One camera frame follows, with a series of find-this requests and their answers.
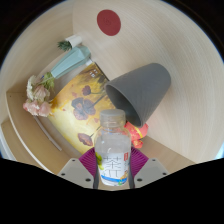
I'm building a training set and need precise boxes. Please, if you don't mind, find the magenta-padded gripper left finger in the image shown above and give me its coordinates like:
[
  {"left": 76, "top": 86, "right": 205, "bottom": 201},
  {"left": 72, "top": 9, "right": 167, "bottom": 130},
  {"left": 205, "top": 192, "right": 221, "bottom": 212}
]
[{"left": 57, "top": 147, "right": 101, "bottom": 190}]

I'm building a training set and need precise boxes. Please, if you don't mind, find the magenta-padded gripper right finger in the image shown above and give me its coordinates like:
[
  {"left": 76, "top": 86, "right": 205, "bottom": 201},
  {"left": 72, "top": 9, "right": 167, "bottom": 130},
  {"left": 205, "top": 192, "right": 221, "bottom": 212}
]
[{"left": 128, "top": 146, "right": 170, "bottom": 190}]

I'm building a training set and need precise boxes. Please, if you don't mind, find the clear plastic drink bottle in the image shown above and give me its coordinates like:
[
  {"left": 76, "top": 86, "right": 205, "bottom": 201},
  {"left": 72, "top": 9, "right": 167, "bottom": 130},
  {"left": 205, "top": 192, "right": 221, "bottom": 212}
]
[{"left": 93, "top": 108, "right": 132, "bottom": 187}]

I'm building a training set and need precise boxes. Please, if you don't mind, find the red plush toy figure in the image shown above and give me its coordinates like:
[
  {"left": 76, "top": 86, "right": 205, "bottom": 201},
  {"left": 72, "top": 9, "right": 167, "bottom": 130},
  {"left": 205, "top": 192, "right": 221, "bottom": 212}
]
[{"left": 124, "top": 120, "right": 150, "bottom": 150}]

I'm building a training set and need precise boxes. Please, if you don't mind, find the slim grey light bar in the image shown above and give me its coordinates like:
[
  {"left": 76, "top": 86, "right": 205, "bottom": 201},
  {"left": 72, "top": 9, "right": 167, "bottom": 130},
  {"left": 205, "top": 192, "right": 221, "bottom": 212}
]
[{"left": 32, "top": 115, "right": 64, "bottom": 152}]

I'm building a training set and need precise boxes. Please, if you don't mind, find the wooden shelf unit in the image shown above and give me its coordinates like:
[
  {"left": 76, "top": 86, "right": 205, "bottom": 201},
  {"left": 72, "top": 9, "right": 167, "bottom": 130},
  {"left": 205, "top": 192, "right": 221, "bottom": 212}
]
[{"left": 0, "top": 89, "right": 74, "bottom": 175}]

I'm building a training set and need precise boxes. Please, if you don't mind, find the yellow poppy flower painting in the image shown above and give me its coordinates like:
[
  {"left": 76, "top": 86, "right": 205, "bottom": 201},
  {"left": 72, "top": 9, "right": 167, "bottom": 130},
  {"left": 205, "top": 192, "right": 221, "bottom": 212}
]
[{"left": 47, "top": 62, "right": 117, "bottom": 155}]

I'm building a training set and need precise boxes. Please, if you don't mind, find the pink and white flower bouquet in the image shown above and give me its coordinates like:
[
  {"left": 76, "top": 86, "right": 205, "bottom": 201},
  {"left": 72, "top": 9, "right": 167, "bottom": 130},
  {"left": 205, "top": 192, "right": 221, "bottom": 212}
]
[{"left": 22, "top": 71, "right": 56, "bottom": 118}]

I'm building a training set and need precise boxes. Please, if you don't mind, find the grey plastic cup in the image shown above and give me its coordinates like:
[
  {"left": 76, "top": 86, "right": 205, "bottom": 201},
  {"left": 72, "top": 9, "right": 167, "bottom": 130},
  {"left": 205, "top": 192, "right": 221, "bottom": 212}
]
[{"left": 104, "top": 62, "right": 172, "bottom": 128}]

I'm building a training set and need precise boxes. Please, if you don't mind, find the teal faceted vase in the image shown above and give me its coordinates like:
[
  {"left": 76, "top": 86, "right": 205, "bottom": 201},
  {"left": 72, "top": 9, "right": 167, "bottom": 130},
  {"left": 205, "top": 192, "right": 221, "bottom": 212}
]
[{"left": 49, "top": 45, "right": 92, "bottom": 80}]

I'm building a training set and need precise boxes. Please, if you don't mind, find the small potted green plant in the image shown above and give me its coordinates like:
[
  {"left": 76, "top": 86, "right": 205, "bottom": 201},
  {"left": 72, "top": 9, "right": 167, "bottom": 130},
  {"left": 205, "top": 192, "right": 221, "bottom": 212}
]
[{"left": 57, "top": 34, "right": 83, "bottom": 52}]

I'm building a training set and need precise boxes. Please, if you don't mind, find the flat round red coaster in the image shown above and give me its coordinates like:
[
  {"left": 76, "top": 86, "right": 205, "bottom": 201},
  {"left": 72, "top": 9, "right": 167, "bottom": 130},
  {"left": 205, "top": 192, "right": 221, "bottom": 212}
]
[{"left": 96, "top": 9, "right": 122, "bottom": 37}]

